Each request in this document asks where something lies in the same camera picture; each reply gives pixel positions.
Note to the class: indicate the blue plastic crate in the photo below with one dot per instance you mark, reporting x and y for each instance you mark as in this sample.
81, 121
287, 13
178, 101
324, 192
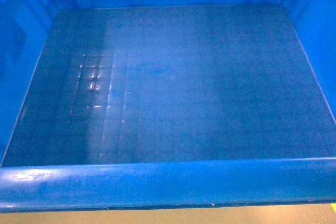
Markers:
154, 104

